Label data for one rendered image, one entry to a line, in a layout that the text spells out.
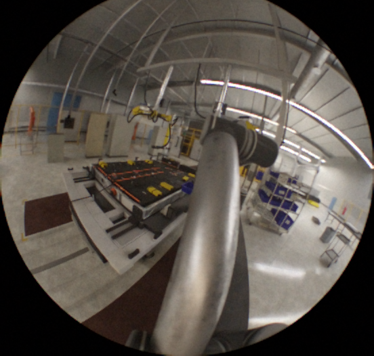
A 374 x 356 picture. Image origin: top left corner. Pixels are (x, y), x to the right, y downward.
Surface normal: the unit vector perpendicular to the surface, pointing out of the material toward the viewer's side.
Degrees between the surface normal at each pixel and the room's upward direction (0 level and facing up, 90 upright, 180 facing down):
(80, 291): 0
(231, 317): 0
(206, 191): 51
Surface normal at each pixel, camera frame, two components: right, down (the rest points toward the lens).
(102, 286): 0.27, -0.93
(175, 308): -0.52, -0.62
